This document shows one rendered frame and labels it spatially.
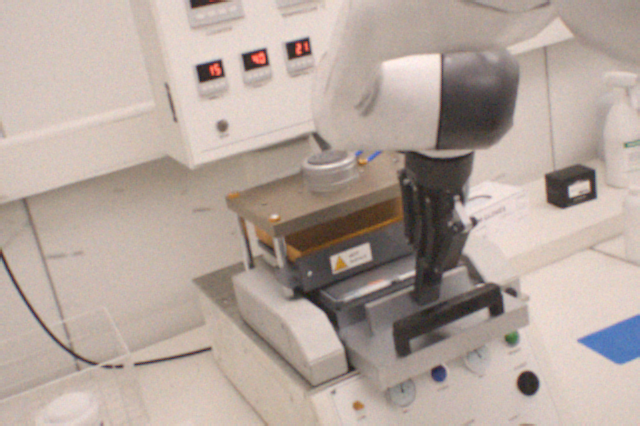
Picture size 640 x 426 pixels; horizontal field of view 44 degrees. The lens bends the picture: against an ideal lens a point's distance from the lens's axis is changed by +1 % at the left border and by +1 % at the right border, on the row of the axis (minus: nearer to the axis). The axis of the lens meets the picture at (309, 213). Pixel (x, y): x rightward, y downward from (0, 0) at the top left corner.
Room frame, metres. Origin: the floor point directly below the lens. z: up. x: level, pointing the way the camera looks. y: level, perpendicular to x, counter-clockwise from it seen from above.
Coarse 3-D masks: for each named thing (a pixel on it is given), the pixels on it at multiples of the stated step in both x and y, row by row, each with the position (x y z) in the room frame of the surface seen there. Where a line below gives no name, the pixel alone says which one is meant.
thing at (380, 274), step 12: (384, 264) 1.01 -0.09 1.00; (396, 264) 1.00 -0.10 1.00; (408, 264) 0.99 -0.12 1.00; (360, 276) 0.98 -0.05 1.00; (372, 276) 0.97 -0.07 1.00; (384, 276) 0.97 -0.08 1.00; (396, 276) 0.96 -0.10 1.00; (324, 288) 0.97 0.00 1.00; (336, 288) 0.96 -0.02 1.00; (348, 288) 0.95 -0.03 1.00; (360, 288) 0.94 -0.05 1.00; (336, 300) 0.92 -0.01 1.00
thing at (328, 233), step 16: (368, 208) 1.09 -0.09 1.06; (384, 208) 1.08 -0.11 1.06; (400, 208) 1.07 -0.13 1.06; (320, 224) 1.06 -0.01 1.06; (336, 224) 1.05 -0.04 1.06; (352, 224) 1.04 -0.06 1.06; (368, 224) 1.03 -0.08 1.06; (384, 224) 1.02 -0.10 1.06; (272, 240) 1.07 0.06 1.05; (288, 240) 1.02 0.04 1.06; (304, 240) 1.01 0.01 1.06; (320, 240) 1.00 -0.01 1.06; (336, 240) 0.99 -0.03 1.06
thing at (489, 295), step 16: (480, 288) 0.87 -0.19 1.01; (496, 288) 0.87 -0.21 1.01; (448, 304) 0.84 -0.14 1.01; (464, 304) 0.85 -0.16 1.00; (480, 304) 0.86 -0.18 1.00; (496, 304) 0.87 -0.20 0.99; (400, 320) 0.83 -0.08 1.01; (416, 320) 0.82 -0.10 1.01; (432, 320) 0.83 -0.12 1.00; (448, 320) 0.84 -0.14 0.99; (400, 336) 0.81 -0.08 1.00; (416, 336) 0.82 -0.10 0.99; (400, 352) 0.82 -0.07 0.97
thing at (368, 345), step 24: (408, 288) 0.91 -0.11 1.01; (456, 288) 0.93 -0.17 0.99; (384, 312) 0.88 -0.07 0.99; (408, 312) 0.90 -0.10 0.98; (480, 312) 0.88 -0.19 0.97; (360, 336) 0.88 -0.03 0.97; (384, 336) 0.87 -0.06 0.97; (432, 336) 0.85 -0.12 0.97; (456, 336) 0.84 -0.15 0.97; (480, 336) 0.85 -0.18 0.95; (360, 360) 0.84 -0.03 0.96; (384, 360) 0.81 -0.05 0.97; (408, 360) 0.81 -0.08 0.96; (432, 360) 0.83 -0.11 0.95; (384, 384) 0.80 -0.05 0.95
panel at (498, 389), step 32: (512, 352) 0.93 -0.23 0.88; (352, 384) 0.86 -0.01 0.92; (416, 384) 0.88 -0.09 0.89; (448, 384) 0.89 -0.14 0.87; (480, 384) 0.90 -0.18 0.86; (512, 384) 0.91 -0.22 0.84; (544, 384) 0.92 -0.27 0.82; (352, 416) 0.84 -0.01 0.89; (384, 416) 0.85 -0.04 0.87; (416, 416) 0.86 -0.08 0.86; (448, 416) 0.87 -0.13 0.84; (480, 416) 0.88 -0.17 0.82; (512, 416) 0.89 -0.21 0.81; (544, 416) 0.90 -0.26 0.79
